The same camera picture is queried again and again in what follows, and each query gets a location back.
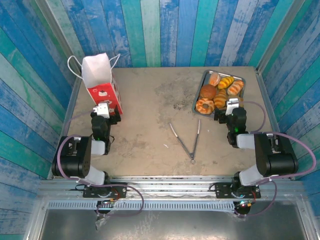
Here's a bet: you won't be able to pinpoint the orange ring shaped bread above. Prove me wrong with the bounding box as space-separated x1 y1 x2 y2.
195 97 216 115

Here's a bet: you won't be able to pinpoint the red and white paper bag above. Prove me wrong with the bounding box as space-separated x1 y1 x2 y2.
67 52 124 116

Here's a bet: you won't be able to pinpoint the orange sesame cream bun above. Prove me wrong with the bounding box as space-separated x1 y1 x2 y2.
208 72 222 87

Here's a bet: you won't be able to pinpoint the metal kitchen tongs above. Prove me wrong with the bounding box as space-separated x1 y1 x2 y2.
169 119 202 165

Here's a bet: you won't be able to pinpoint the orange striped fake croissant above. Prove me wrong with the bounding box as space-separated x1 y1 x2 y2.
213 88 228 109

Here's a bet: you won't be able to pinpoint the round brown fake bun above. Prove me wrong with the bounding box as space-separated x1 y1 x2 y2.
199 84 218 100

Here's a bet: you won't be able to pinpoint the yellow striped fake bread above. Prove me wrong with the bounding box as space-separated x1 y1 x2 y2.
217 76 235 90

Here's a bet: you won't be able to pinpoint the orange striped long roll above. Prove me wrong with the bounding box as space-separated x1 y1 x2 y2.
226 79 245 96

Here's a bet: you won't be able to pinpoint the metal baking tray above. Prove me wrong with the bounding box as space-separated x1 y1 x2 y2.
191 69 247 120

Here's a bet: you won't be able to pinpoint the steel plate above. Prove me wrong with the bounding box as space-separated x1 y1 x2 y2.
37 208 311 240

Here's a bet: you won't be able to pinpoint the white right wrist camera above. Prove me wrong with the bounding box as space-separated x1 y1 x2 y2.
225 98 240 116

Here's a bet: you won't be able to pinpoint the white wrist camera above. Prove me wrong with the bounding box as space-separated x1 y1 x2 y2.
92 101 111 119
225 98 240 116

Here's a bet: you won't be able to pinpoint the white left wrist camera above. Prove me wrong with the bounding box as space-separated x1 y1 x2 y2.
92 101 111 119

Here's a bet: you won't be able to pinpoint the aluminium table side rail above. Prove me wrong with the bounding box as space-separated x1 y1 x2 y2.
47 72 83 180
254 66 296 180

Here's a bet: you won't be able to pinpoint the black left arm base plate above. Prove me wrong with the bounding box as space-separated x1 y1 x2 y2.
82 182 128 199

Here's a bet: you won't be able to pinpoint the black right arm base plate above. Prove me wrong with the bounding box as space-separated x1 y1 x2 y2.
214 182 261 200

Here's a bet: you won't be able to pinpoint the aluminium mounting rail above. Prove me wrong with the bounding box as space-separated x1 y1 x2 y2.
37 175 305 201

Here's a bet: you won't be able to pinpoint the aluminium corner post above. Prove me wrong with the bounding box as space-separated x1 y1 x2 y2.
256 0 301 73
34 0 81 75

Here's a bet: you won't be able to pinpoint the grey slotted cable duct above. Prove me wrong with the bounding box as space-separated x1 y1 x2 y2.
47 201 236 211

